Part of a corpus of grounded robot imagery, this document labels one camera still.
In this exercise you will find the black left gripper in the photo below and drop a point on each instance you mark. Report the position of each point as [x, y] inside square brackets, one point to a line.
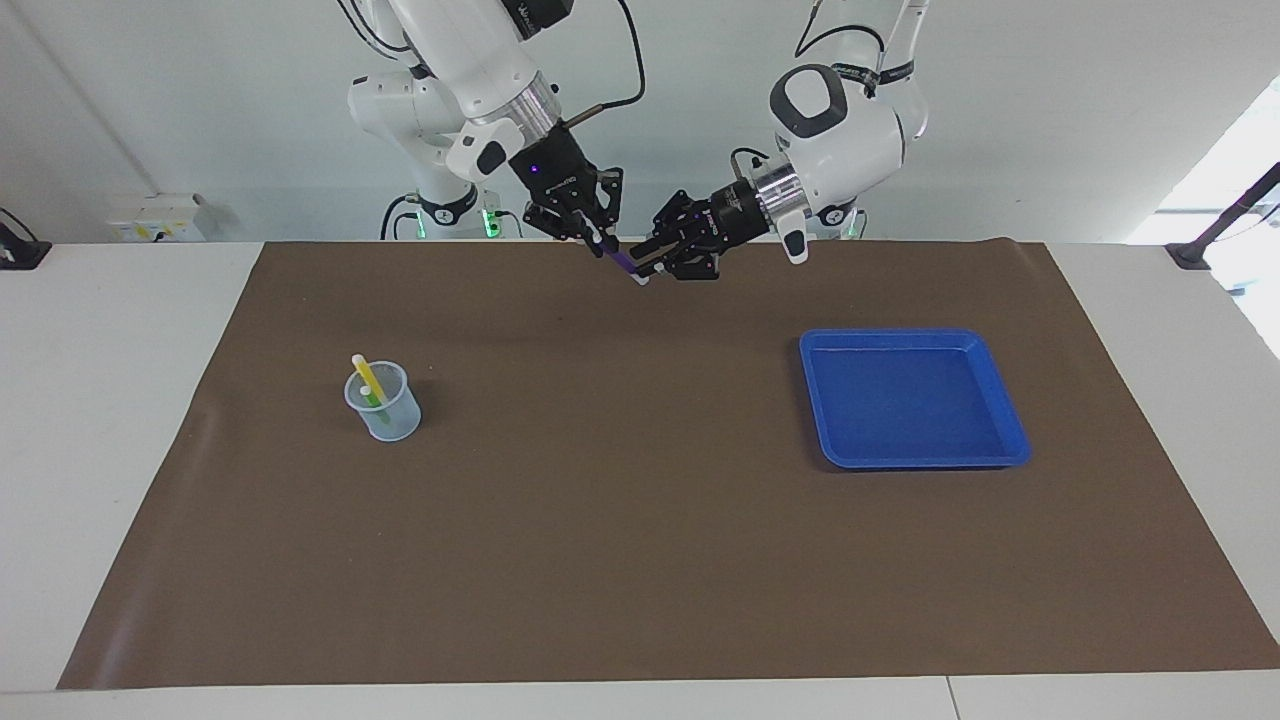
[735, 215]

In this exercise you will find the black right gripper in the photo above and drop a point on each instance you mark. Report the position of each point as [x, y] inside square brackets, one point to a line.
[555, 175]

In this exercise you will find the purple pen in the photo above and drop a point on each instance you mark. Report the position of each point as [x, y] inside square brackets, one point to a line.
[625, 265]

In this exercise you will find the yellow pen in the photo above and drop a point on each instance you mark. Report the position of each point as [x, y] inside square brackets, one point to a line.
[366, 375]

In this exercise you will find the green pen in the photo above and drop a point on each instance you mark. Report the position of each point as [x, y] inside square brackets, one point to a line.
[374, 398]

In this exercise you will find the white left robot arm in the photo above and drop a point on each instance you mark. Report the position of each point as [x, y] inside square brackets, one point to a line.
[840, 130]

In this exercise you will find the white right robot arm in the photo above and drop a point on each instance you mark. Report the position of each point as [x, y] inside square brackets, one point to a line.
[470, 60]

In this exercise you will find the brown table mat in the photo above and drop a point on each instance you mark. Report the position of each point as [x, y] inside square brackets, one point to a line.
[640, 500]

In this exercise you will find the light blue mesh cup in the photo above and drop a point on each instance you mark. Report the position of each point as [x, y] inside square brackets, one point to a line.
[395, 422]

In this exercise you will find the blue plastic tray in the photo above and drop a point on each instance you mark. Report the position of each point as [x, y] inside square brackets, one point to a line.
[920, 400]

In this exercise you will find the white wall socket box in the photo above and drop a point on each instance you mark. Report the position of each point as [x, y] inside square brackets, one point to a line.
[150, 222]

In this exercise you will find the black table clamp mount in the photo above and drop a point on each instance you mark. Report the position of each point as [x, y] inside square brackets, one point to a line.
[1190, 255]
[20, 255]

